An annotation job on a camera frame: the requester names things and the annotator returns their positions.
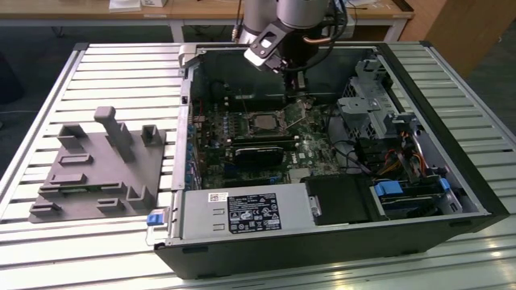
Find metal socket cover frame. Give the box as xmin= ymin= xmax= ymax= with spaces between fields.
xmin=282 ymin=97 xmax=321 ymax=128

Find silver square CPU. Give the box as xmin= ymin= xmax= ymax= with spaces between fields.
xmin=253 ymin=115 xmax=281 ymax=130

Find black RAM slot bank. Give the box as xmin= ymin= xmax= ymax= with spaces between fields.
xmin=231 ymin=135 xmax=297 ymax=147
xmin=223 ymin=93 xmax=286 ymax=112

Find black CPU socket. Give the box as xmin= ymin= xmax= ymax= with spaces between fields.
xmin=241 ymin=111 xmax=293 ymax=137

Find grey metal drive cage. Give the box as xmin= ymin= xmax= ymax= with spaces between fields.
xmin=337 ymin=59 xmax=421 ymax=143

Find green motherboard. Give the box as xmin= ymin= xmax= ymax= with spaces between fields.
xmin=189 ymin=95 xmax=357 ymax=190

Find black graphics card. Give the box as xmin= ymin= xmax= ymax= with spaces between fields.
xmin=233 ymin=146 xmax=286 ymax=170

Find small silver heatsink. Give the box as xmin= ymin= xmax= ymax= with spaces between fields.
xmin=289 ymin=168 xmax=314 ymax=184

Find wooden cabinet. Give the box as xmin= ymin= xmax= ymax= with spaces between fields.
xmin=399 ymin=0 xmax=516 ymax=78

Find black drive bay box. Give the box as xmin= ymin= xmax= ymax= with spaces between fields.
xmin=302 ymin=175 xmax=379 ymax=227

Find blue disk carrier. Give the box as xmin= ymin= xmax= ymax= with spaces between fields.
xmin=373 ymin=179 xmax=406 ymax=201

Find black power supply label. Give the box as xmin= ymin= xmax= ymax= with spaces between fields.
xmin=227 ymin=193 xmax=285 ymax=235

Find grey power supply unit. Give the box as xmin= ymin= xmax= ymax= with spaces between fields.
xmin=177 ymin=183 xmax=318 ymax=240

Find grey plastic parts rack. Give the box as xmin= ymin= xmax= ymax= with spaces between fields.
xmin=29 ymin=106 xmax=169 ymax=225

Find blue plastic case latch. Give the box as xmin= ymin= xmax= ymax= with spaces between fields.
xmin=147 ymin=211 xmax=169 ymax=227

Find black open PC case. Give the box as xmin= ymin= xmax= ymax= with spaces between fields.
xmin=153 ymin=40 xmax=510 ymax=280

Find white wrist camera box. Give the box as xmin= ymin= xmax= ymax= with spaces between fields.
xmin=243 ymin=22 xmax=289 ymax=73

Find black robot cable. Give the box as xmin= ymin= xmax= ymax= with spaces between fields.
xmin=305 ymin=0 xmax=357 ymax=72

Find black internal cables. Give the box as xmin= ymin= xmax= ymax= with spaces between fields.
xmin=334 ymin=139 xmax=375 ymax=175

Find orange and yellow wire bundle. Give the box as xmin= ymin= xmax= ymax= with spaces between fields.
xmin=379 ymin=149 xmax=430 ymax=176

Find wooden desk with white frame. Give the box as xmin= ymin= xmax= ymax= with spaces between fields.
xmin=0 ymin=0 xmax=417 ymax=43

